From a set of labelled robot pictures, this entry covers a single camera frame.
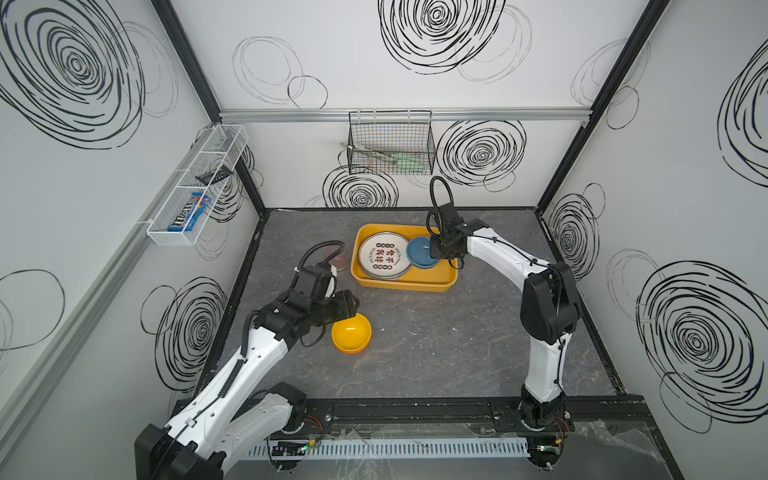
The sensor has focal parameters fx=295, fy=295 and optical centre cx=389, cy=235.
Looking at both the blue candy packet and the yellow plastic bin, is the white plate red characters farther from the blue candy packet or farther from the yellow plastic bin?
the blue candy packet

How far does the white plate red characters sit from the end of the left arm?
32 cm

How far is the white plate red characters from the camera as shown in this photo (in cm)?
99

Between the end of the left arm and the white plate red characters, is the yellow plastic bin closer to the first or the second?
the white plate red characters

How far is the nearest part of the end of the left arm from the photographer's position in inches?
20.5
